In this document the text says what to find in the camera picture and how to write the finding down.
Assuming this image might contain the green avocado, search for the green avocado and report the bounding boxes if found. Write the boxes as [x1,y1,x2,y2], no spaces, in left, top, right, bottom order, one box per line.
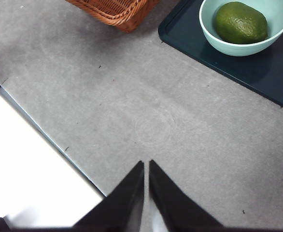
[215,1,269,44]

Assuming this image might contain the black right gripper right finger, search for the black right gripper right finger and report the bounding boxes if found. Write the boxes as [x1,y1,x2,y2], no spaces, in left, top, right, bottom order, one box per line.
[149,159,229,232]

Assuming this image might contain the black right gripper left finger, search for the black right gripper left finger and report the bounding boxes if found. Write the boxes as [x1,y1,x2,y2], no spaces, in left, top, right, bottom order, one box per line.
[69,160,145,232]

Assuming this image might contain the teal ceramic bowl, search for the teal ceramic bowl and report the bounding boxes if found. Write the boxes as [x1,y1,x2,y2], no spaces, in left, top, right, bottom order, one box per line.
[198,0,283,57]

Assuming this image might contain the dark rectangular tray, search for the dark rectangular tray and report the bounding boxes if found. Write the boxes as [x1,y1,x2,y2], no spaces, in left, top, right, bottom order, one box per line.
[157,0,283,112]

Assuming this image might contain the brown woven wicker basket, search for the brown woven wicker basket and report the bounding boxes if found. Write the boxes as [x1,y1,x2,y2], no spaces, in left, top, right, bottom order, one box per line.
[65,0,161,33]

